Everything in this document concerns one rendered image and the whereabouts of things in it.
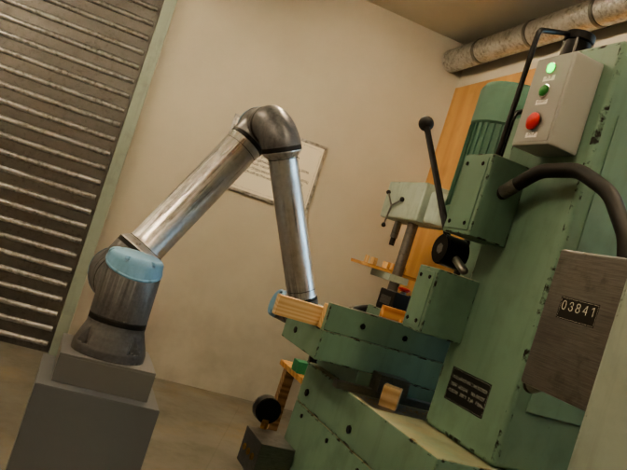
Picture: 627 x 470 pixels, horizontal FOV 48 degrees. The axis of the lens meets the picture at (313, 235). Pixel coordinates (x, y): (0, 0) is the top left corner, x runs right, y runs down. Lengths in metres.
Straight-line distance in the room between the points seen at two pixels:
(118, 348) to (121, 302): 0.11
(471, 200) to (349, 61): 3.52
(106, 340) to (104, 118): 2.65
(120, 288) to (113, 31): 2.78
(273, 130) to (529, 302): 1.02
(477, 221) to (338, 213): 3.43
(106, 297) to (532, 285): 1.07
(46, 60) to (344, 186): 1.96
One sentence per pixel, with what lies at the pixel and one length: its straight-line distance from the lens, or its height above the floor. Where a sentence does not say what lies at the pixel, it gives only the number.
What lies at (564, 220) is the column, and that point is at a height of 1.21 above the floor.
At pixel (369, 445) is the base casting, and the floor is 0.74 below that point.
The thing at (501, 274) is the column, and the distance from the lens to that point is 1.29.
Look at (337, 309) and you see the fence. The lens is 1.40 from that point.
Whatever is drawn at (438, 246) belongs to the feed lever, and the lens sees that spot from 1.38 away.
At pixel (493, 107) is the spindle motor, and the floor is 1.44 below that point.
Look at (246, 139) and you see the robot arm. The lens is 2.09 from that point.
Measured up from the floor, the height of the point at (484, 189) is 1.23.
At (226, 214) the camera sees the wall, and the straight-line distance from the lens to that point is 4.47.
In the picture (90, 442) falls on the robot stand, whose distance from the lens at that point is 1.85.
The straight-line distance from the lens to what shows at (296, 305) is 1.41.
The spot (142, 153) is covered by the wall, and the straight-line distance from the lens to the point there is 4.41.
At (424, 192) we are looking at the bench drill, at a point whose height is 1.52.
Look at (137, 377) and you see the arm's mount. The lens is 1.86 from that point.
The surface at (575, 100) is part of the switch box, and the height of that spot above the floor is 1.40.
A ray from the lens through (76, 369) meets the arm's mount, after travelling 1.85.
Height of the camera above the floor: 1.04
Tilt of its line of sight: 1 degrees up
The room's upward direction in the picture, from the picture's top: 18 degrees clockwise
